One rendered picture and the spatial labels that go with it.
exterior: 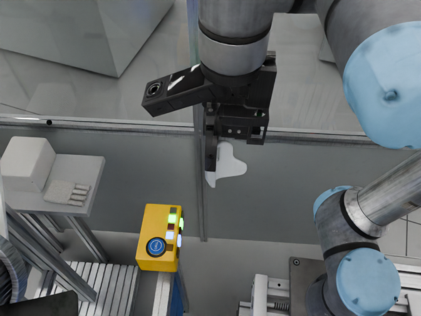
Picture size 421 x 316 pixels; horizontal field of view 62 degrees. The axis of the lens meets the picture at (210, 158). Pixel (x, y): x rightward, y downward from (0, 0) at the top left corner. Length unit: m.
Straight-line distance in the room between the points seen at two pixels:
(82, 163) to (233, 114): 1.02
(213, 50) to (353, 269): 0.53
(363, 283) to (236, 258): 1.36
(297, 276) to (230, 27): 0.73
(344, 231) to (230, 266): 1.31
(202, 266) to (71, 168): 0.98
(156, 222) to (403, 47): 0.81
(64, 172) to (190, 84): 1.02
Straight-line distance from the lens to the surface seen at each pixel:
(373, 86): 0.23
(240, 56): 0.36
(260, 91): 0.42
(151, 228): 0.96
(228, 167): 0.49
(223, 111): 0.43
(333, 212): 0.80
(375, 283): 0.76
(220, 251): 2.07
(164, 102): 0.44
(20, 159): 1.34
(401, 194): 0.72
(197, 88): 0.42
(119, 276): 1.99
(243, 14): 0.34
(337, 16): 0.29
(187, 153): 1.34
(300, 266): 0.97
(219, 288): 2.00
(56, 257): 1.48
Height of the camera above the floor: 1.93
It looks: 55 degrees down
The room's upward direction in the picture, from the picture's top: straight up
